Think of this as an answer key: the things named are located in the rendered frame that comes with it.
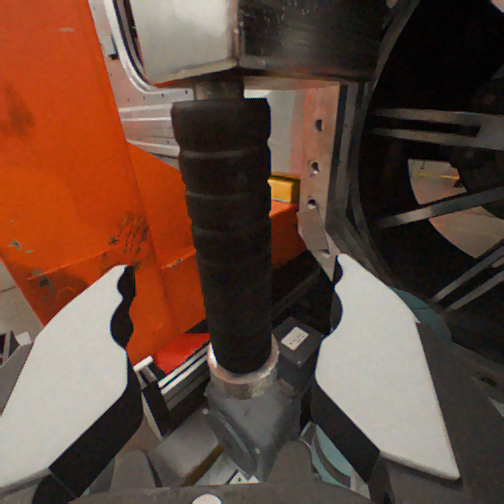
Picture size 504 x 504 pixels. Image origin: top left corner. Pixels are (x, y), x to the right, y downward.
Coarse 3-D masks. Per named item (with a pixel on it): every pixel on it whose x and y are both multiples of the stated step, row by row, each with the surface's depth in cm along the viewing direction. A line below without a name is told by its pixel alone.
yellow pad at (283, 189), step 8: (272, 176) 68; (280, 176) 68; (272, 184) 65; (280, 184) 63; (288, 184) 61; (296, 184) 62; (272, 192) 66; (280, 192) 64; (288, 192) 62; (296, 192) 63; (280, 200) 64; (288, 200) 63; (296, 200) 64
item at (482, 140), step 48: (432, 0) 26; (480, 0) 33; (384, 48) 28; (432, 48) 35; (384, 96) 33; (384, 144) 40; (480, 144) 27; (384, 192) 42; (480, 192) 28; (384, 240) 39; (432, 240) 47; (432, 288) 39; (480, 288) 32; (480, 336) 33
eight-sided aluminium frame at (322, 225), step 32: (320, 96) 26; (352, 96) 28; (320, 128) 29; (352, 128) 29; (320, 160) 29; (352, 160) 32; (320, 192) 30; (320, 224) 32; (320, 256) 34; (352, 256) 33; (480, 384) 27
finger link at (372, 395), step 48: (336, 288) 9; (384, 288) 9; (336, 336) 7; (384, 336) 7; (336, 384) 6; (384, 384) 6; (432, 384) 6; (336, 432) 6; (384, 432) 5; (432, 432) 5
